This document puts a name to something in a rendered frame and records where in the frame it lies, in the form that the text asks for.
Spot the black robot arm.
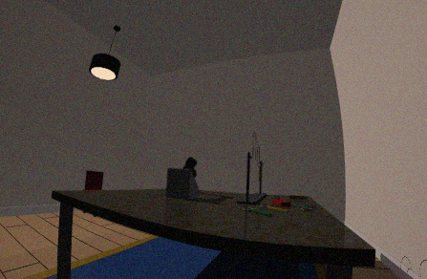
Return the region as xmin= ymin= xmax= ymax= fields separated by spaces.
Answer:
xmin=182 ymin=157 xmax=197 ymax=177

